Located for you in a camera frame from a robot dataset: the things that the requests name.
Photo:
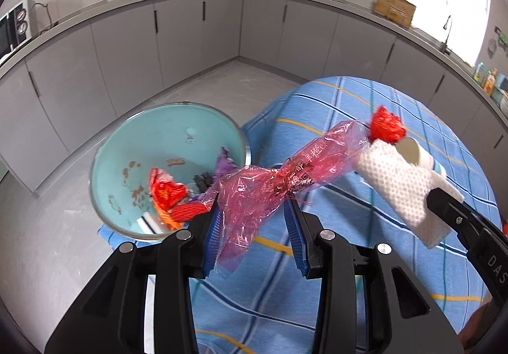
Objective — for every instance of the black mesh net bundle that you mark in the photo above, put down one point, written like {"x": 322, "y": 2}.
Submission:
{"x": 204, "y": 182}

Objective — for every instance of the red mesh net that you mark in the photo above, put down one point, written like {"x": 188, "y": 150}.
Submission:
{"x": 387, "y": 125}
{"x": 190, "y": 213}

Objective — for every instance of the blue plaid tablecloth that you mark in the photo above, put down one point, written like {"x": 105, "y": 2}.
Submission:
{"x": 377, "y": 290}

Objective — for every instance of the green bottle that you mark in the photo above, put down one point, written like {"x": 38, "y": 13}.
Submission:
{"x": 479, "y": 73}

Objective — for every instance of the person's right forearm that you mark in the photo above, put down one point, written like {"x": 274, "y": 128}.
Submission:
{"x": 480, "y": 326}

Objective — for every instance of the white microwave oven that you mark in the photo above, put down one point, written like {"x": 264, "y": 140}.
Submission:
{"x": 14, "y": 27}

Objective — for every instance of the white bottle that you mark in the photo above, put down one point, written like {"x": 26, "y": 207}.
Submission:
{"x": 420, "y": 157}

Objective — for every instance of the kitchen faucet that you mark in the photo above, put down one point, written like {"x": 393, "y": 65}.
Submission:
{"x": 447, "y": 35}

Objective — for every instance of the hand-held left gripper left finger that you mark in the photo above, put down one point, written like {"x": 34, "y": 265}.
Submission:
{"x": 212, "y": 245}

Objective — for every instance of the white foam net sleeve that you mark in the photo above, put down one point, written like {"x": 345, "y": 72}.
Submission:
{"x": 397, "y": 183}

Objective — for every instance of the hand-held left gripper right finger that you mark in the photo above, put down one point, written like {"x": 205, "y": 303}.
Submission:
{"x": 295, "y": 245}

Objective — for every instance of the grey kitchen cabinets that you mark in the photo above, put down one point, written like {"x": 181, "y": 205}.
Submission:
{"x": 119, "y": 40}

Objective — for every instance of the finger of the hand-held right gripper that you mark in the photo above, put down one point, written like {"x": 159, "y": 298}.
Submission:
{"x": 444, "y": 204}

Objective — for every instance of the teal trash bin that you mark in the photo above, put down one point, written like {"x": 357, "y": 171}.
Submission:
{"x": 166, "y": 140}

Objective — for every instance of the yellow orange bottle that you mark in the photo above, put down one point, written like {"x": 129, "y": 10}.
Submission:
{"x": 490, "y": 82}

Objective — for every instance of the red orange snack wrapper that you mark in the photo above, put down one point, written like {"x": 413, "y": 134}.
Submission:
{"x": 166, "y": 191}

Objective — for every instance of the wooden knife block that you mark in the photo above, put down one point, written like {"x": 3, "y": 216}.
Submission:
{"x": 394, "y": 8}

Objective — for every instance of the pink plastic bag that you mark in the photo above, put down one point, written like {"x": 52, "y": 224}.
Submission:
{"x": 278, "y": 179}

